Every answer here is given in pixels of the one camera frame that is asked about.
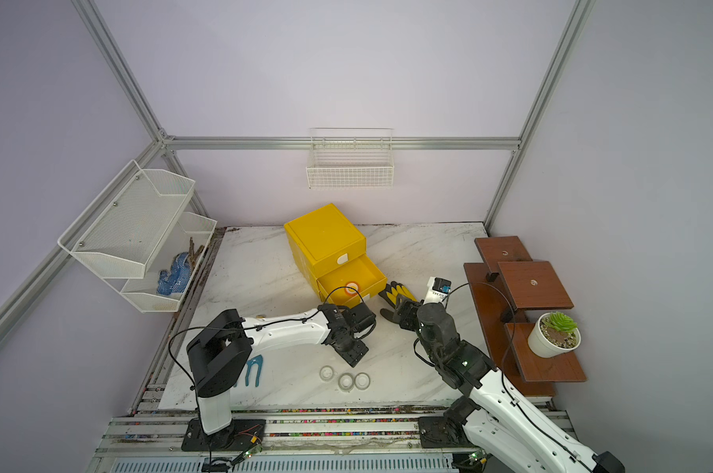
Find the potted succulent white pot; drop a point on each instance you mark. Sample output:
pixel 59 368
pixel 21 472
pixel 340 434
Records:
pixel 554 334

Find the white wire wall basket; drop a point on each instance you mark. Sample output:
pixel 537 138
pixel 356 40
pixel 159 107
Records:
pixel 350 158

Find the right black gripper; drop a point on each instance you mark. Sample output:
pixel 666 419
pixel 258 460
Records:
pixel 411 309

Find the red tape roll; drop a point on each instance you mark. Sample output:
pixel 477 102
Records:
pixel 352 288

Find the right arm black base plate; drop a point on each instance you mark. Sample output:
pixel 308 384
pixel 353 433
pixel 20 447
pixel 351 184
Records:
pixel 441 433

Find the yellow black work glove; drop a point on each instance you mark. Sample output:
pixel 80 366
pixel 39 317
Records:
pixel 395 292

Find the brown pruning tool on shelf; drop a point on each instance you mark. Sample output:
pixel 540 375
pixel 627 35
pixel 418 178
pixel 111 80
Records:
pixel 194 254

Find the blue cloth item on shelf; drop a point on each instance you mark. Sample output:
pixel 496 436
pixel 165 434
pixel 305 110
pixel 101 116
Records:
pixel 175 280

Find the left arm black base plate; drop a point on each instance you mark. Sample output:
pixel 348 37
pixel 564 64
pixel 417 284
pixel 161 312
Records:
pixel 240 435

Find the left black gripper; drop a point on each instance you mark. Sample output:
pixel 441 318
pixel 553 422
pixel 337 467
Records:
pixel 356 354

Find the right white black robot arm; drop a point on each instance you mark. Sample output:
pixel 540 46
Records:
pixel 492 413

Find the yellow plastic drawer cabinet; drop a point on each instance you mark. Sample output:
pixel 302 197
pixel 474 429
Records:
pixel 323 241

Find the white tape roll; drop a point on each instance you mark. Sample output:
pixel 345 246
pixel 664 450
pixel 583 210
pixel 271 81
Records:
pixel 362 381
pixel 346 382
pixel 326 373

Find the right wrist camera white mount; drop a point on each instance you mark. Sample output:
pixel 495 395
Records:
pixel 438 290

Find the white mesh two-tier wall shelf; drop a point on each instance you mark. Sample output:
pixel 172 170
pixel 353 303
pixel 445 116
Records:
pixel 134 229

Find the teal garden fork yellow handle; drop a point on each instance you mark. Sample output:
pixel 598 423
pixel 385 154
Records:
pixel 254 367

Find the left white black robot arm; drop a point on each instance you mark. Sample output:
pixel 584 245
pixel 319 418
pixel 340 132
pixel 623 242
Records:
pixel 219 354

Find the brown wooden stepped shelf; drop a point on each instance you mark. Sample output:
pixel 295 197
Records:
pixel 510 291

